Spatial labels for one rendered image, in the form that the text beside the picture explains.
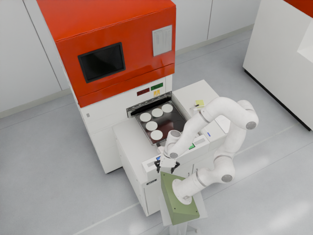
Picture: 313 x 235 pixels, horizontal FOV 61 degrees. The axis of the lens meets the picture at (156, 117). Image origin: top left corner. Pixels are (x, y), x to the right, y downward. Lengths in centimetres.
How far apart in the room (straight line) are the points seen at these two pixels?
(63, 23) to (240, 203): 233
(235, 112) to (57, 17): 125
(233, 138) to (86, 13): 121
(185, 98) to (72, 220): 167
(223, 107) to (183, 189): 66
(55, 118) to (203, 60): 235
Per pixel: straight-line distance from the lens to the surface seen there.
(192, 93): 246
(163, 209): 203
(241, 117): 146
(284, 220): 309
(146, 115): 236
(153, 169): 200
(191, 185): 182
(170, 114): 236
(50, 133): 366
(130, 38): 185
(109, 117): 234
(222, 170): 167
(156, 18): 186
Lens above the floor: 273
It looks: 51 degrees down
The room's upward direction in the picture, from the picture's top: 3 degrees counter-clockwise
